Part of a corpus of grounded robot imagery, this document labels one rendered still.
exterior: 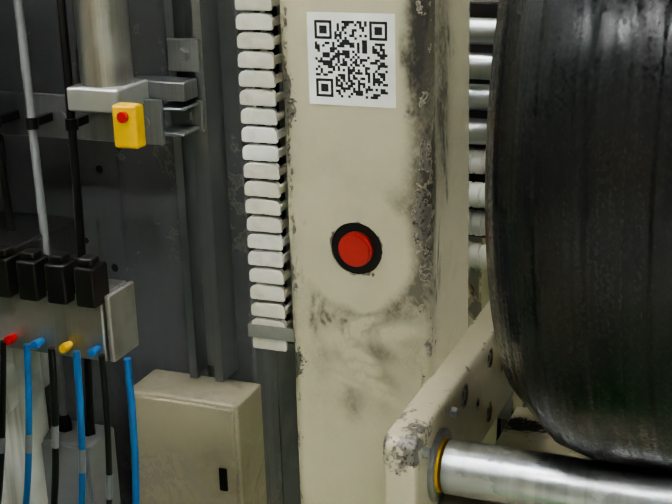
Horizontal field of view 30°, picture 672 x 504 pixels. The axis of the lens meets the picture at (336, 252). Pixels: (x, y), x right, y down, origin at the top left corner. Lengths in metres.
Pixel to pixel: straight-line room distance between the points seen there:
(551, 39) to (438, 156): 0.27
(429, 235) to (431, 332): 0.09
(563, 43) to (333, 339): 0.41
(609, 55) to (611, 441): 0.29
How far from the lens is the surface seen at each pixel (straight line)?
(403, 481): 0.99
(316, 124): 1.04
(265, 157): 1.08
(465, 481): 1.02
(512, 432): 1.31
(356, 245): 1.05
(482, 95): 1.42
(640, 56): 0.78
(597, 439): 0.93
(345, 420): 1.12
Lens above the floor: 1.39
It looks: 18 degrees down
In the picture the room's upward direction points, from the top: 2 degrees counter-clockwise
